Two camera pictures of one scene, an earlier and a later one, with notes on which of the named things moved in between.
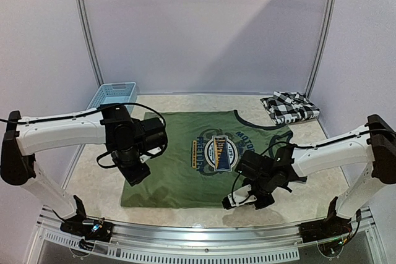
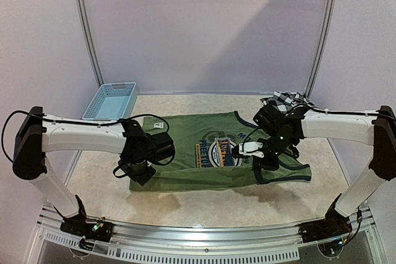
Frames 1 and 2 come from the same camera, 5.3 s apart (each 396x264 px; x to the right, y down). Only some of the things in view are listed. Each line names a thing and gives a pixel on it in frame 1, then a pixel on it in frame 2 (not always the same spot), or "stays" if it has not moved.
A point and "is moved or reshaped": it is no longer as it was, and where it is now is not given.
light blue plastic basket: x=117 y=93 stays
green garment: x=203 y=149 is moved or reshaped
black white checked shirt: x=286 y=107 stays
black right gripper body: x=258 y=200 → x=265 y=162
